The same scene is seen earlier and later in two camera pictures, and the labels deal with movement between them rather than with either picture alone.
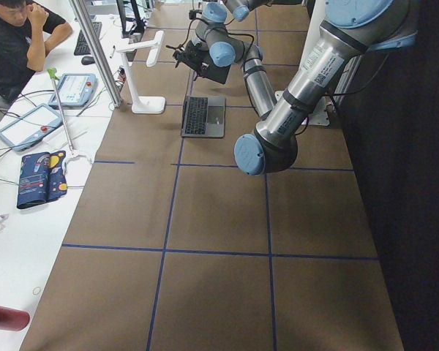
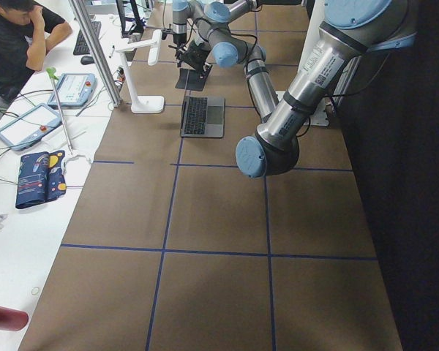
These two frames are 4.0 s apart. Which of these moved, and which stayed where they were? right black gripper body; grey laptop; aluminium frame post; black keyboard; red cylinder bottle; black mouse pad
Moved: black mouse pad; right black gripper body
Stayed: red cylinder bottle; black keyboard; aluminium frame post; grey laptop
